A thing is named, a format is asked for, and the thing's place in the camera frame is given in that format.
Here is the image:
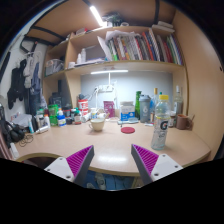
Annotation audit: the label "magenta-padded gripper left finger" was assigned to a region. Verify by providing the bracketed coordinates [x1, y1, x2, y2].
[43, 144, 95, 187]

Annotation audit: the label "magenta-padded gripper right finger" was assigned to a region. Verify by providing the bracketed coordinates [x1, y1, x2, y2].
[130, 143, 184, 186]

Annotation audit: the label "clear yellow-capped drink bottle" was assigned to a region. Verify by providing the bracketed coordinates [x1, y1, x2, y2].
[150, 94, 172, 151]

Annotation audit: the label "flat round red coaster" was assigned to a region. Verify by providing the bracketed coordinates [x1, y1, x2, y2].
[120, 126, 136, 135]

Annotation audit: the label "cream ceramic cup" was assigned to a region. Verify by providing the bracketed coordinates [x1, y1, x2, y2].
[87, 117, 107, 132]

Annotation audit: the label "dark bottle with green cap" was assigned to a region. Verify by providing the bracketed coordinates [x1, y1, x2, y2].
[73, 108, 83, 126]

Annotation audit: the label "white bottle with blue cap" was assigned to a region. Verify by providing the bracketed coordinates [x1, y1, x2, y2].
[56, 108, 67, 128]

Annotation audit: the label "brown jar with white lid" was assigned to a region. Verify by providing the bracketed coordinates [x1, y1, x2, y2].
[168, 110, 177, 128]

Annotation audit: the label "grey shaker bottle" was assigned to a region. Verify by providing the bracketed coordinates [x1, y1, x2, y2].
[138, 94, 152, 124]

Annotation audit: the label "blue and white box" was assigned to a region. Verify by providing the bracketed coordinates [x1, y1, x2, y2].
[119, 101, 136, 122]

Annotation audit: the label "green plastic container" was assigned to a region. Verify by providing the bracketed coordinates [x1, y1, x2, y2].
[48, 104, 59, 127]

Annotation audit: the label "green glass bottle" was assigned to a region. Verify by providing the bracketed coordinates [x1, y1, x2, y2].
[134, 90, 143, 120]

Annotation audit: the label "glass bottle with yellow cap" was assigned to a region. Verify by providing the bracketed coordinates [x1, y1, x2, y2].
[150, 87, 159, 123]

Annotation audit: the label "magenta snack pouch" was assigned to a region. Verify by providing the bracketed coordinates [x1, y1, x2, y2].
[103, 100, 116, 118]

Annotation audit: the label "clear glass bottle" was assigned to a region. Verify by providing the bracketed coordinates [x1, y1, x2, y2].
[173, 85, 184, 116]

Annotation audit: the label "white power strip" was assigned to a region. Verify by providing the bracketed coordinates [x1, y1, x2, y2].
[96, 84, 114, 93]

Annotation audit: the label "under-shelf white light bar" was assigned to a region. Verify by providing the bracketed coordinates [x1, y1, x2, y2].
[90, 69, 129, 75]

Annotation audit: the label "hanging dark clothes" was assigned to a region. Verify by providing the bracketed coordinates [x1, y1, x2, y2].
[6, 49, 43, 113]

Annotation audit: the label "wooden shelf unit with books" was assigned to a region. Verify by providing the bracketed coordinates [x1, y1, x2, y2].
[42, 20, 189, 114]

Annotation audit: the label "ceiling tube light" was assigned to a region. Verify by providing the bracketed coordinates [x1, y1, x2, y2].
[89, 5, 105, 28]

